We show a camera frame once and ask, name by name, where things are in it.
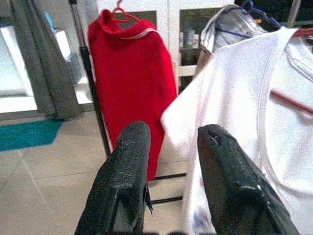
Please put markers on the teal floor mat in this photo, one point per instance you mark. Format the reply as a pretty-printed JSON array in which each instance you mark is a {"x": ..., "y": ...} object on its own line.
[{"x": 27, "y": 134}]

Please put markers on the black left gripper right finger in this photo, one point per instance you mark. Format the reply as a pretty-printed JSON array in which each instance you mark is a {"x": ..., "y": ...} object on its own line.
[{"x": 232, "y": 183}]

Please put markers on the grey curtain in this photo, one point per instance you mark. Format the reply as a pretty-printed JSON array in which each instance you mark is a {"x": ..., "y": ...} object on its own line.
[{"x": 49, "y": 73}]

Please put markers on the red garment with white trim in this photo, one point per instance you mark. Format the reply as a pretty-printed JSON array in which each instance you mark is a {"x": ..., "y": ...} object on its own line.
[{"x": 132, "y": 85}]

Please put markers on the black rack base crossbar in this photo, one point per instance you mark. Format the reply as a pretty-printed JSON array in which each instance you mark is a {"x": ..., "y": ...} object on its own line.
[{"x": 171, "y": 175}]

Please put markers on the white glass door cabinet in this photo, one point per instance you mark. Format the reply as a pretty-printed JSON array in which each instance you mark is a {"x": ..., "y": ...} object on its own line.
[{"x": 168, "y": 29}]

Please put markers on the blue clothes hanger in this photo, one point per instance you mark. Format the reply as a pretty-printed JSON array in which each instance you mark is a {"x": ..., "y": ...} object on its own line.
[{"x": 248, "y": 5}]

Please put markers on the white T-shirt with flag print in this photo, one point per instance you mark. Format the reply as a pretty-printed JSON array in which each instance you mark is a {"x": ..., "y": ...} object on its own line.
[{"x": 232, "y": 85}]

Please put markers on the beige jacket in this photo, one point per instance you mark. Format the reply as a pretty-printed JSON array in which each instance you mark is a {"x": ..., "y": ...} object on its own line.
[{"x": 210, "y": 31}]

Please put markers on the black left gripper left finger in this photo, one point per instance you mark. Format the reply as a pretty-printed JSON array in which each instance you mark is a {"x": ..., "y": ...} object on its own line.
[{"x": 117, "y": 183}]

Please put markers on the white glass sliding door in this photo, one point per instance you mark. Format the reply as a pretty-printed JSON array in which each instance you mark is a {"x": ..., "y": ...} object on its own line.
[{"x": 12, "y": 61}]

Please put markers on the red plastic clothes hanger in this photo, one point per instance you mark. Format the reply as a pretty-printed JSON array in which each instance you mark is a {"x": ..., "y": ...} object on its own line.
[
  {"x": 293, "y": 102},
  {"x": 118, "y": 9}
]

